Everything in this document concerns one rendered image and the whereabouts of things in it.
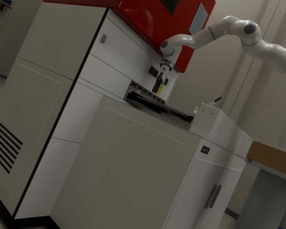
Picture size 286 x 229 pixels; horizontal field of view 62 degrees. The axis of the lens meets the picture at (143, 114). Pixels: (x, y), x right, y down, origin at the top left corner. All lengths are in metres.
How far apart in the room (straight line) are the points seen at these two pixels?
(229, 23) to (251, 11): 3.48
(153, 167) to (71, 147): 0.50
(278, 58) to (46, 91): 1.20
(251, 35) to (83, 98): 0.91
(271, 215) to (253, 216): 0.07
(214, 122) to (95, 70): 0.65
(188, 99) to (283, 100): 1.55
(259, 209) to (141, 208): 0.53
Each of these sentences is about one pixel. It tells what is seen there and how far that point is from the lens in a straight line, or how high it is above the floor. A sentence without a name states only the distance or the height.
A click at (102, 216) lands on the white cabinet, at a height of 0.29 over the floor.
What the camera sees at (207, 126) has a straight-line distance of 1.07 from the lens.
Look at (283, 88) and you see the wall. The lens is 4.16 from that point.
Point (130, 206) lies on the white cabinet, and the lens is 1.14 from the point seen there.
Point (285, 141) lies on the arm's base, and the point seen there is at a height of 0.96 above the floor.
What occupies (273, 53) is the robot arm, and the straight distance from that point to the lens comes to 1.39.
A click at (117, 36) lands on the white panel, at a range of 1.35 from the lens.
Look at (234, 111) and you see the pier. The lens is 4.08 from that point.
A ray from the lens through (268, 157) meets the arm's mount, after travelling 1.23.
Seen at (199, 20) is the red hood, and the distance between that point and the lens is 1.89.
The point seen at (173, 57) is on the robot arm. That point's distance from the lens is 1.50.
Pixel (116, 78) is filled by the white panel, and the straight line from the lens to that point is 1.40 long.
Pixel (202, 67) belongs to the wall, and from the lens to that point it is 4.70.
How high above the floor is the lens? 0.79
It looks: 1 degrees up
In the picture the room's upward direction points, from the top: 24 degrees clockwise
